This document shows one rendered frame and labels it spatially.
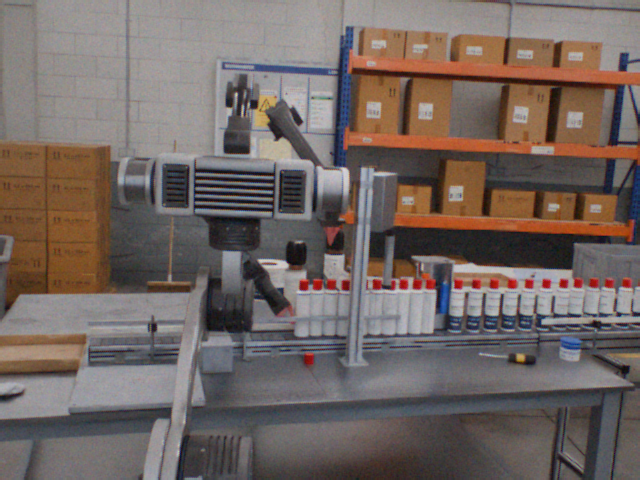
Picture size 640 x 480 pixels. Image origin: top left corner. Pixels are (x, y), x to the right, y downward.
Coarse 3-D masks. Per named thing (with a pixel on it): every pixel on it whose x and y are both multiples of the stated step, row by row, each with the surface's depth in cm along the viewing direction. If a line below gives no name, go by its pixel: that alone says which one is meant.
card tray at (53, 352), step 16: (0, 336) 226; (16, 336) 227; (32, 336) 229; (48, 336) 230; (64, 336) 231; (80, 336) 233; (0, 352) 220; (16, 352) 221; (32, 352) 222; (48, 352) 223; (64, 352) 223; (80, 352) 224; (0, 368) 203; (16, 368) 204; (32, 368) 206; (48, 368) 207; (64, 368) 208
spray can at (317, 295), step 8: (320, 280) 237; (320, 288) 238; (312, 296) 237; (320, 296) 237; (312, 304) 238; (320, 304) 238; (312, 312) 238; (320, 312) 238; (312, 328) 239; (320, 328) 239
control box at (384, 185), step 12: (384, 180) 219; (396, 180) 233; (384, 192) 219; (396, 192) 234; (372, 204) 221; (384, 204) 221; (372, 216) 221; (384, 216) 222; (372, 228) 222; (384, 228) 224
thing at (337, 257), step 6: (336, 234) 296; (342, 234) 298; (336, 240) 297; (342, 240) 298; (330, 246) 297; (336, 246) 297; (342, 246) 299; (330, 252) 299; (336, 252) 298; (330, 258) 298; (336, 258) 297; (342, 258) 299; (336, 264) 298; (342, 264) 300
